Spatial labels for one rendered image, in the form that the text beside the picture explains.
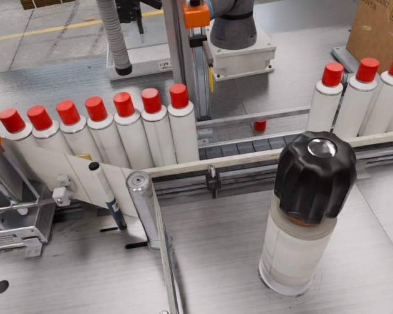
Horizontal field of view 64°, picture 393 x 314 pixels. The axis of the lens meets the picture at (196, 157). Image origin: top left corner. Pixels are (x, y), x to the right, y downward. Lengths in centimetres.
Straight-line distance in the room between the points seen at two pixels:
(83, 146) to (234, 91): 53
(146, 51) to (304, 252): 101
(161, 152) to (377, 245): 44
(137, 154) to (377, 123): 52
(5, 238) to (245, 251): 44
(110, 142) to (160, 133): 10
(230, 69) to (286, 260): 72
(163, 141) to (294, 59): 68
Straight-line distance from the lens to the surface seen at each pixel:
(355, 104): 72
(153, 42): 131
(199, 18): 60
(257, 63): 108
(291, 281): 53
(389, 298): 63
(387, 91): 74
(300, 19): 147
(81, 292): 62
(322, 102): 68
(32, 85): 127
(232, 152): 75
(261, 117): 72
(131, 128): 62
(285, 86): 104
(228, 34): 103
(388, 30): 105
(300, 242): 42
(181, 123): 62
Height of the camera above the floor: 142
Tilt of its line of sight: 47 degrees down
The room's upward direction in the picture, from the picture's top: 7 degrees counter-clockwise
